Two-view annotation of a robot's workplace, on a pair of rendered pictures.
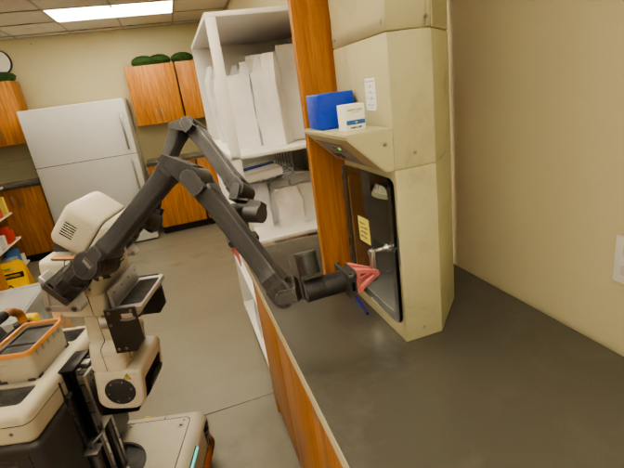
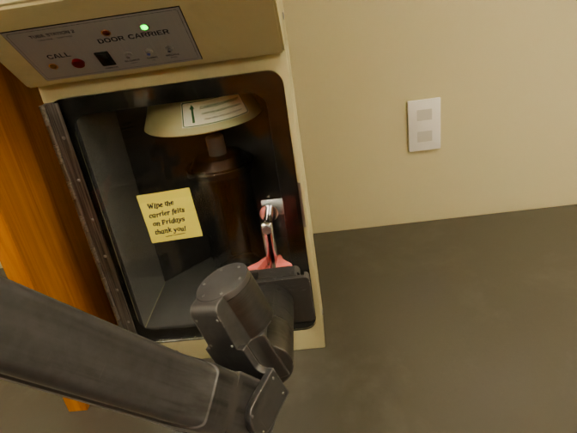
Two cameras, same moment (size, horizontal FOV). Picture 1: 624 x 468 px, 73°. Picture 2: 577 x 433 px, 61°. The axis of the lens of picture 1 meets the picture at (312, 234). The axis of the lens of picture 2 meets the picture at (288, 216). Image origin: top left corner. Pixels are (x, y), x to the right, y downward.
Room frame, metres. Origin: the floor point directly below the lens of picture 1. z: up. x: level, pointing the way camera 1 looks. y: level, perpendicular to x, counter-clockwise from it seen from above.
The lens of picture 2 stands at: (0.79, 0.38, 1.49)
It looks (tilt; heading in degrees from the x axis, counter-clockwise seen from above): 26 degrees down; 290
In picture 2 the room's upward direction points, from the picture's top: 9 degrees counter-clockwise
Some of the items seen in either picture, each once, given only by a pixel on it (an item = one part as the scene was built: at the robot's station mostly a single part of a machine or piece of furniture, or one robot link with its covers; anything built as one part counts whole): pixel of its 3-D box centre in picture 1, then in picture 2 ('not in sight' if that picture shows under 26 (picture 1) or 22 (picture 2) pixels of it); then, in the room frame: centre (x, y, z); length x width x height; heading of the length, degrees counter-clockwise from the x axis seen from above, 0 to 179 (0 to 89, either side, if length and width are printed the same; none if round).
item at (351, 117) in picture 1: (351, 117); not in sight; (1.06, -0.13, 1.54); 0.05 x 0.05 x 0.06; 16
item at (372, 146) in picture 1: (344, 148); (133, 29); (1.12, -0.12, 1.46); 0.32 x 0.11 x 0.10; 16
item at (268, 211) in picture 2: (378, 262); (271, 243); (1.02, -0.16, 1.17); 0.05 x 0.03 x 0.10; 105
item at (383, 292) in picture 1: (370, 240); (196, 226); (1.14, -0.16, 1.19); 0.30 x 0.01 x 0.40; 15
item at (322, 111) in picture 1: (330, 110); not in sight; (1.20, -0.10, 1.56); 0.10 x 0.10 x 0.09; 16
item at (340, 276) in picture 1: (335, 282); (269, 313); (0.99, -0.04, 1.14); 0.10 x 0.07 x 0.07; 16
